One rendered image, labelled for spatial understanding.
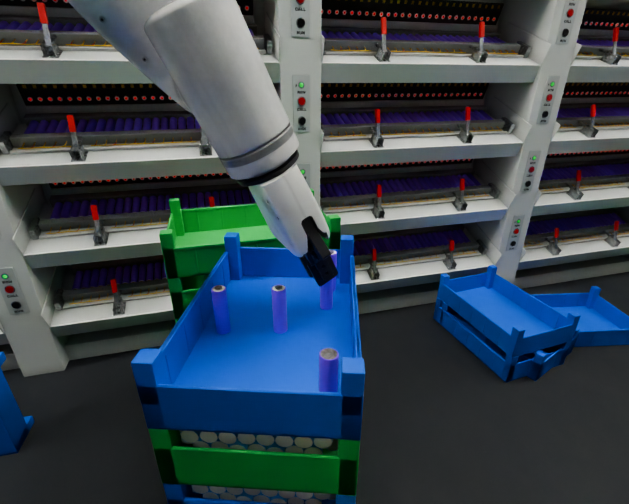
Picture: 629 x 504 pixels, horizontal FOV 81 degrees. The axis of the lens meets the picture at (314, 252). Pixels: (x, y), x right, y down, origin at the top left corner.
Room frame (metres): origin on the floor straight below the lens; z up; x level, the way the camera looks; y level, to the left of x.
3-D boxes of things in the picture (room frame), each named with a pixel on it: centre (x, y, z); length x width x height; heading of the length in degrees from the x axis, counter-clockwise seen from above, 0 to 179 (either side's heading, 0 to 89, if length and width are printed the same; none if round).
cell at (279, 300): (0.39, 0.04, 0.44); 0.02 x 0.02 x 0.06
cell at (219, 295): (0.39, 0.12, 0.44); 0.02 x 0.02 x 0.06
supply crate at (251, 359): (0.39, 0.05, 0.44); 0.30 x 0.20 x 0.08; 176
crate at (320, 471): (0.39, 0.05, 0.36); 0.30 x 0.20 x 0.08; 176
